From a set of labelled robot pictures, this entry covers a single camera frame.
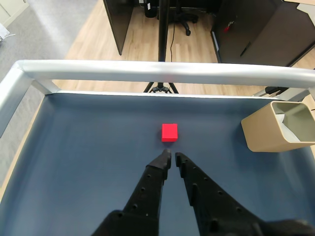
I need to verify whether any black tripod stand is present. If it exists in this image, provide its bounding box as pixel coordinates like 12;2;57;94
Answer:
143;0;180;94

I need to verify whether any black cylinder bin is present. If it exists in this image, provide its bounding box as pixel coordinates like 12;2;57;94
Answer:
144;0;158;18

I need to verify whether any white padding paper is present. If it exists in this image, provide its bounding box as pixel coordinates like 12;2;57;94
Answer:
277;113;300;144

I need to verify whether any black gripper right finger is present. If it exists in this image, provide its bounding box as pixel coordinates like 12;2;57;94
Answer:
174;152;315;236

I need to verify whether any black office chair base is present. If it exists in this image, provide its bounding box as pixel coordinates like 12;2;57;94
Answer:
167;6;199;36

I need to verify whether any beige box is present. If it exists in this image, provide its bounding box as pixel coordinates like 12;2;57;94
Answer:
241;101;315;152

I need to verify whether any dark cabinet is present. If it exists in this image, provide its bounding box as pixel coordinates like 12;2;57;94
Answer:
211;0;315;68

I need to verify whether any white cabinet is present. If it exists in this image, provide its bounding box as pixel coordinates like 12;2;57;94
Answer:
0;0;31;28

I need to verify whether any black floor cable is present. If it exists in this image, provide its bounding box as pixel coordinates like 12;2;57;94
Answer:
169;23;176;62

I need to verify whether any dark desk partition panel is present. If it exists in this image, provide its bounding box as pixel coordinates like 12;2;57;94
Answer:
102;0;135;56

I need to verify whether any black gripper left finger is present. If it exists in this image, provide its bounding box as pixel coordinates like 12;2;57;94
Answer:
91;148;173;236

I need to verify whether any red cube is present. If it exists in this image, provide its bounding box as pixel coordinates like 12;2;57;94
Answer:
161;123;179;143

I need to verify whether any silver table rail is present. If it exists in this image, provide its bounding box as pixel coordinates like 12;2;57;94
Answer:
0;59;315;138

